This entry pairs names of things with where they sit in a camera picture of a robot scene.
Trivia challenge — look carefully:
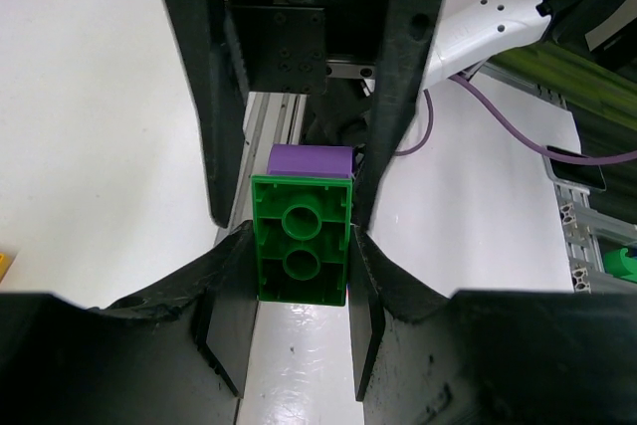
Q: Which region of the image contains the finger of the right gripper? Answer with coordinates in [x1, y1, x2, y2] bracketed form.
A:
[163, 0, 247, 228]
[355, 0, 442, 229]

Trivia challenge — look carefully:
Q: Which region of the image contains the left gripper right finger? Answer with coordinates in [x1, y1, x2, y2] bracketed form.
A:
[348, 227, 636, 424]

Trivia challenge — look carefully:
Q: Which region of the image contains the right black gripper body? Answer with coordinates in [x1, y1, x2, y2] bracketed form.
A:
[228, 0, 387, 95]

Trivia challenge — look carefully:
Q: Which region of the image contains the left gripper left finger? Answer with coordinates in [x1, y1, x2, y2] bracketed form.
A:
[1, 222, 258, 424]

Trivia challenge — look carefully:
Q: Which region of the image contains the purple lego brick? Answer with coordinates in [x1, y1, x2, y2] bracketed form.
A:
[267, 144, 354, 179]

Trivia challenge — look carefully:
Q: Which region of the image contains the green sloped lego brick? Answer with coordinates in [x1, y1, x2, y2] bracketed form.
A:
[251, 175, 353, 307]

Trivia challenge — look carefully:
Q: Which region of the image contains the yellow 2x3 lego brick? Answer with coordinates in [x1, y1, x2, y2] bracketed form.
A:
[0, 253, 12, 281]

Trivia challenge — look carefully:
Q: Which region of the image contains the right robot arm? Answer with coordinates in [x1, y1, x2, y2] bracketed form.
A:
[163, 0, 625, 226]

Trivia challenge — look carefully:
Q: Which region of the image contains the green plastic part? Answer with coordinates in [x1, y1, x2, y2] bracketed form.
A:
[603, 247, 637, 283]

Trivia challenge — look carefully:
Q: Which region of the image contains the smartphone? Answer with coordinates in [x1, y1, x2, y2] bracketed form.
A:
[543, 157, 607, 192]

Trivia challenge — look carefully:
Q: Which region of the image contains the aluminium frame rail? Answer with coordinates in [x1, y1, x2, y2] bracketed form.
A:
[481, 64, 636, 295]

